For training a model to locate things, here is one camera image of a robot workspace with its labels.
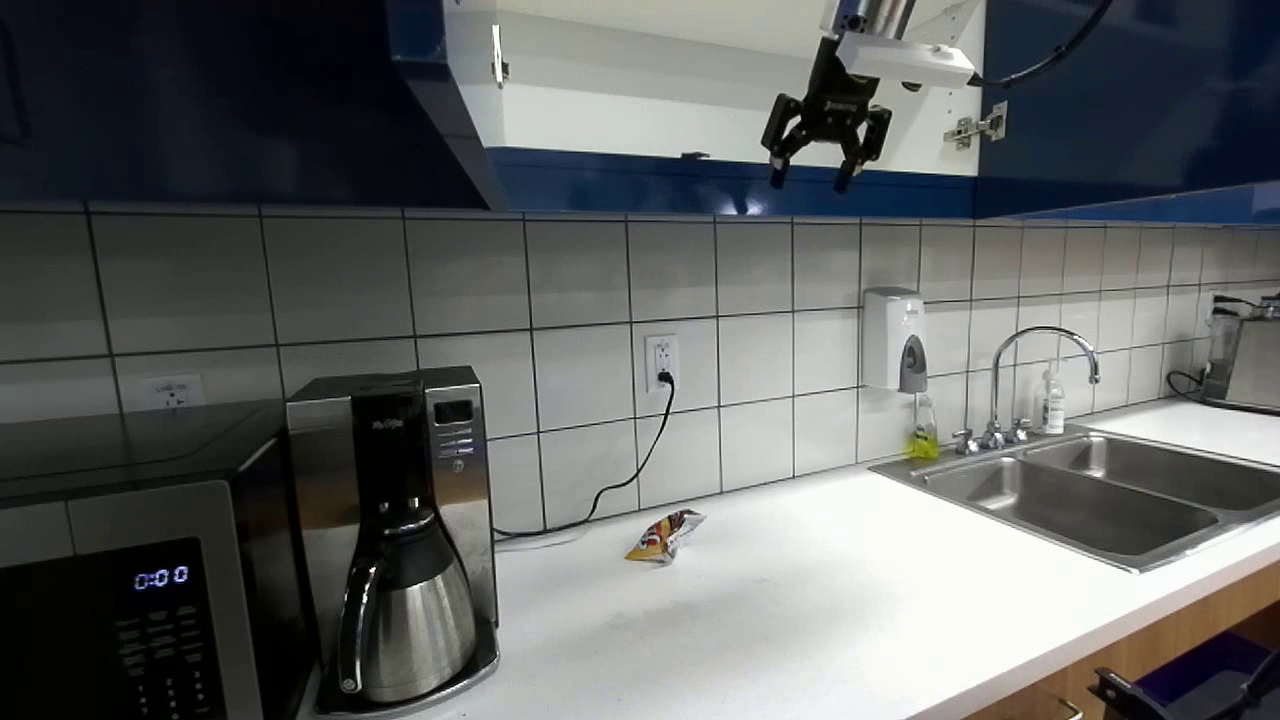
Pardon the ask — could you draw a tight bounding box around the blue cabinet door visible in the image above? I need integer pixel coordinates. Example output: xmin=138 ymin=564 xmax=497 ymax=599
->
xmin=982 ymin=0 xmax=1280 ymax=224
xmin=381 ymin=0 xmax=519 ymax=219

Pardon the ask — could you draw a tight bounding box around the stainless steel sink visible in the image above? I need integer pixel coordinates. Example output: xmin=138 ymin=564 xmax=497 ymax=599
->
xmin=878 ymin=423 xmax=1280 ymax=578

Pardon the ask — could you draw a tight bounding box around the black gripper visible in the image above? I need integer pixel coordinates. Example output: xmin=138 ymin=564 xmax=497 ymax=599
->
xmin=755 ymin=34 xmax=899 ymax=197

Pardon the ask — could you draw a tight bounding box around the small crumpled snack packet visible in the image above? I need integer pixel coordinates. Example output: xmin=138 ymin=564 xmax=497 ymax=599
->
xmin=625 ymin=504 xmax=710 ymax=568

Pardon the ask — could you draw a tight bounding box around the black coffee maker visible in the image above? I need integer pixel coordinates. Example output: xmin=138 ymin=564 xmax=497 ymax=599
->
xmin=283 ymin=365 xmax=506 ymax=720

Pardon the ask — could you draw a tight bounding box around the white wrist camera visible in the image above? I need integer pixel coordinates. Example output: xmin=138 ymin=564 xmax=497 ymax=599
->
xmin=832 ymin=30 xmax=985 ymax=96

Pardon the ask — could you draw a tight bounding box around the silver toaster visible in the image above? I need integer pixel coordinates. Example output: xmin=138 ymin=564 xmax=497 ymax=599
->
xmin=1206 ymin=289 xmax=1280 ymax=416

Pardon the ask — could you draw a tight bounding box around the chrome gooseneck faucet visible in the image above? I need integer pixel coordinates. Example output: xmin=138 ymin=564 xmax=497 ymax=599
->
xmin=985 ymin=321 xmax=1108 ymax=451

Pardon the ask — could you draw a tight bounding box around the wooden base cabinet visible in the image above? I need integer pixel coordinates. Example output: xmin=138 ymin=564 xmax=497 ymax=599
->
xmin=967 ymin=564 xmax=1280 ymax=720

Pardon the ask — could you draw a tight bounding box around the yellow dish soap bottle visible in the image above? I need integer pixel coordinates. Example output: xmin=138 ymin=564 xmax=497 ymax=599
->
xmin=899 ymin=395 xmax=950 ymax=469

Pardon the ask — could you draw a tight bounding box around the blue padded chair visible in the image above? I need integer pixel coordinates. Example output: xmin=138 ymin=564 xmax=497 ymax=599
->
xmin=1088 ymin=629 xmax=1280 ymax=720

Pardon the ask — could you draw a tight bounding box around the black power cord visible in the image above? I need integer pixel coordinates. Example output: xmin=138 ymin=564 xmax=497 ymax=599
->
xmin=489 ymin=370 xmax=685 ymax=545

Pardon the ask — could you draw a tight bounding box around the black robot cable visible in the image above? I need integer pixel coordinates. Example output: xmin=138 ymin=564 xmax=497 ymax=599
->
xmin=989 ymin=0 xmax=1119 ymax=102

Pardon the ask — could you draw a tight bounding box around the white wall outlet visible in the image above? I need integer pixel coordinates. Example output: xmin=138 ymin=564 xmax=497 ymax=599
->
xmin=149 ymin=372 xmax=203 ymax=416
xmin=640 ymin=329 xmax=685 ymax=402

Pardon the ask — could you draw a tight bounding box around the black steel microwave oven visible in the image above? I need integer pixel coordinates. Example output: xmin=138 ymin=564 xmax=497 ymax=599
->
xmin=0 ymin=404 xmax=322 ymax=720

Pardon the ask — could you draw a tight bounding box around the white wall soap dispenser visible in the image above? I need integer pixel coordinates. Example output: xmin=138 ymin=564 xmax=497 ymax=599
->
xmin=860 ymin=284 xmax=938 ymax=402

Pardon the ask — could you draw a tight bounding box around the steel coffee carafe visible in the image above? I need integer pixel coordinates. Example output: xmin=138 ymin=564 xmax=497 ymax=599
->
xmin=328 ymin=508 xmax=484 ymax=710

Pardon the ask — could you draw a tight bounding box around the small white pump bottle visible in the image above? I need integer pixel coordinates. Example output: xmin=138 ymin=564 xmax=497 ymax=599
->
xmin=1041 ymin=365 xmax=1073 ymax=442

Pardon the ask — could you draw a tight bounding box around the metal cabinet hinge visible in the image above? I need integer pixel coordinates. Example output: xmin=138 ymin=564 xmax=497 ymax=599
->
xmin=946 ymin=102 xmax=1018 ymax=155
xmin=484 ymin=16 xmax=514 ymax=91

